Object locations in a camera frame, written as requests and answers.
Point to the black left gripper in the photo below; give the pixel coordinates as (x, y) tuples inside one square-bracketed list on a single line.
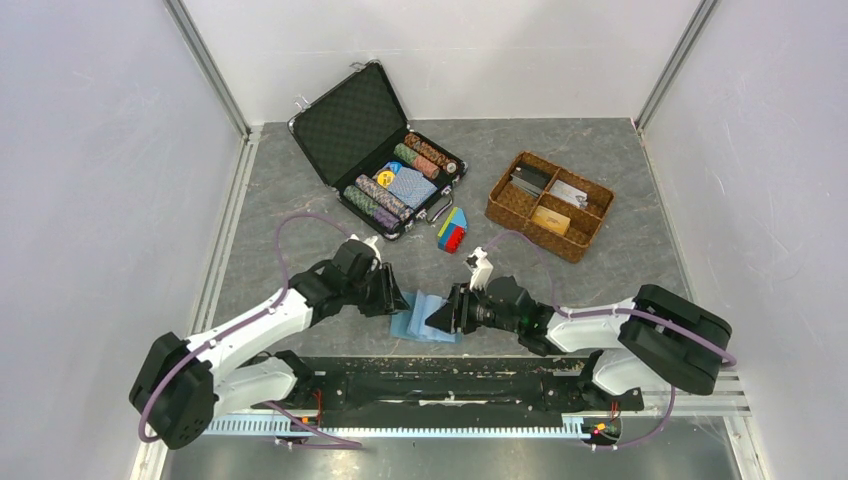
[(390, 299)]

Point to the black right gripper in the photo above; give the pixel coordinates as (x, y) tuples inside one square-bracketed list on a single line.
[(456, 313)]

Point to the blue card holder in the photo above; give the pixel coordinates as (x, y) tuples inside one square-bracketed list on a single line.
[(410, 324)]

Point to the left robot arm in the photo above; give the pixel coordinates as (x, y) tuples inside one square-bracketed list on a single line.
[(184, 384)]

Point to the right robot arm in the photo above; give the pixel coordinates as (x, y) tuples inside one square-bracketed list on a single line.
[(653, 338)]

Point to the blue playing card deck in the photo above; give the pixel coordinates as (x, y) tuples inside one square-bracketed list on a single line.
[(411, 187)]

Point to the gold VIP card stack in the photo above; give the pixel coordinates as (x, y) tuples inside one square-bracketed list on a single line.
[(551, 220)]

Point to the dark card stack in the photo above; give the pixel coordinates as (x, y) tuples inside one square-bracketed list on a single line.
[(530, 179)]

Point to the white card stack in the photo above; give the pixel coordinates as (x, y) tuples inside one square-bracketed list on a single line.
[(570, 194)]

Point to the colourful toy brick block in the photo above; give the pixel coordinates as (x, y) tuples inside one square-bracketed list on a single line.
[(453, 231)]

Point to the green purple chip stack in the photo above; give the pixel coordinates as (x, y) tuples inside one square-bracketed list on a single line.
[(371, 207)]

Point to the yellow dealer chip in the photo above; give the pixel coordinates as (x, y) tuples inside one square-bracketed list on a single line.
[(385, 178)]

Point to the green pink chip stack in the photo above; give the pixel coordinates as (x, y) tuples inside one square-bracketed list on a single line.
[(417, 161)]

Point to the woven wicker basket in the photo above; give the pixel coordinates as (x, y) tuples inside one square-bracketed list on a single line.
[(512, 208)]

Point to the brown orange chip stack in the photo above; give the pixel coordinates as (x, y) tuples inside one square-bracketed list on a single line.
[(431, 153)]

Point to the black poker chip case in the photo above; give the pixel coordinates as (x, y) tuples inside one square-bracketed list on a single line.
[(353, 129)]

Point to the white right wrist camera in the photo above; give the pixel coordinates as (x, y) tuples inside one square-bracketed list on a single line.
[(480, 269)]

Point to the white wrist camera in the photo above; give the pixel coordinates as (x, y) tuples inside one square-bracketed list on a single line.
[(371, 242), (480, 269)]

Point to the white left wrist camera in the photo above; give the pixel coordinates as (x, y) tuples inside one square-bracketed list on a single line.
[(371, 242)]

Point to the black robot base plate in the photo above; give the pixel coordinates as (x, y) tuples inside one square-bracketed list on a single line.
[(450, 392)]

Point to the white cable duct rail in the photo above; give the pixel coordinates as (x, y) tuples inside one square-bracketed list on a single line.
[(275, 425)]

